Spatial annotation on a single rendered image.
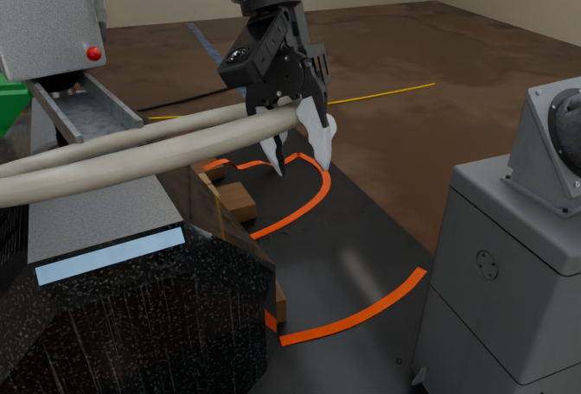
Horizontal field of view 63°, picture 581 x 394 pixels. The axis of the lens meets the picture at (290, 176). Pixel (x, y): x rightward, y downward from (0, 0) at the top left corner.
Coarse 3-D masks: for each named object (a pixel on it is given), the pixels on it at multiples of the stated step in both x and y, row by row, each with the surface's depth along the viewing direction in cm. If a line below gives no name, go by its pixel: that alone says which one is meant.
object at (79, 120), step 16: (32, 80) 109; (80, 80) 118; (96, 80) 108; (48, 96) 100; (64, 96) 112; (80, 96) 112; (96, 96) 109; (112, 96) 99; (48, 112) 101; (64, 112) 103; (80, 112) 103; (96, 112) 103; (112, 112) 101; (128, 112) 91; (64, 128) 89; (80, 128) 96; (96, 128) 96; (112, 128) 96; (128, 128) 94; (80, 160) 85
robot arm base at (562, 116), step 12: (576, 96) 108; (564, 108) 107; (576, 108) 106; (564, 120) 106; (576, 120) 104; (564, 132) 106; (576, 132) 104; (564, 144) 106; (576, 144) 104; (576, 156) 105
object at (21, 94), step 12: (0, 72) 275; (0, 84) 268; (12, 84) 269; (24, 84) 269; (0, 96) 267; (12, 96) 268; (24, 96) 269; (0, 108) 269; (12, 108) 270; (0, 120) 270; (12, 120) 271; (0, 132) 272
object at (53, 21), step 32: (0, 0) 97; (32, 0) 100; (64, 0) 104; (0, 32) 99; (32, 32) 103; (64, 32) 106; (96, 32) 110; (0, 64) 105; (32, 64) 105; (64, 64) 109; (96, 64) 114
